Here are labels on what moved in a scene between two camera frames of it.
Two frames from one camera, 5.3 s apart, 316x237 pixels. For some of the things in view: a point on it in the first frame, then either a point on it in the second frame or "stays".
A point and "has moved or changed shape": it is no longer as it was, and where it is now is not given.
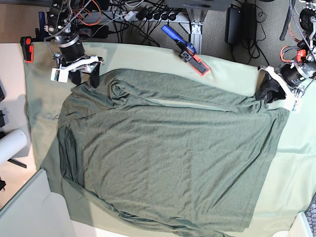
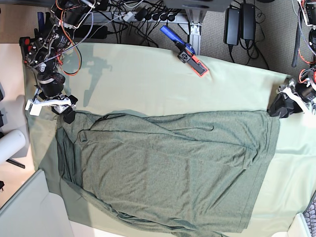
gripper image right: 268,83 -> 287,104
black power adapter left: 233,25 stays
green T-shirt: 175,156 has moved or changed shape
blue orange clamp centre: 188,52 stays
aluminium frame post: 197,17 stays
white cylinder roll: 11,143 stays
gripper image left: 82,63 -> 61,104
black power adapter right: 249,21 stays
